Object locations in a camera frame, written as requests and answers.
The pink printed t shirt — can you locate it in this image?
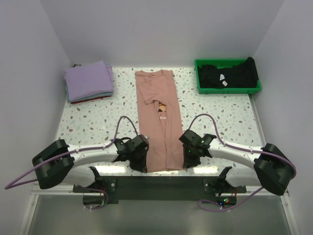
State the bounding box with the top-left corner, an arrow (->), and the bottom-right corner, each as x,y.
135,70 -> 183,172

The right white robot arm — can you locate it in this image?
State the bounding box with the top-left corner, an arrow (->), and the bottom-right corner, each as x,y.
179,129 -> 296,196

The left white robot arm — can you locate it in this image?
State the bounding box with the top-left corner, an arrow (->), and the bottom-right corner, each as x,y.
32,134 -> 149,192

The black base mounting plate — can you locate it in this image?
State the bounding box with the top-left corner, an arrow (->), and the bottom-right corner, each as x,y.
72,174 -> 247,206

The folded dark red t shirt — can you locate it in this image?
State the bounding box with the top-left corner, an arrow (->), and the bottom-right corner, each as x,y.
70,96 -> 110,104

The folded purple t shirt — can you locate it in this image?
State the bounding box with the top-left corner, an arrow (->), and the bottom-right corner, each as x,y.
64,61 -> 114,102

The black t shirt in bin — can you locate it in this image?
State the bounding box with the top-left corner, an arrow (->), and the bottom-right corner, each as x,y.
197,57 -> 259,89

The green plastic bin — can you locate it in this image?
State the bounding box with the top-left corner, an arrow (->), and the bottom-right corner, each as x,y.
194,58 -> 262,94

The aluminium frame rail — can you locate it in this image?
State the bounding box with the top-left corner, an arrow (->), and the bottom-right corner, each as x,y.
29,174 -> 290,196

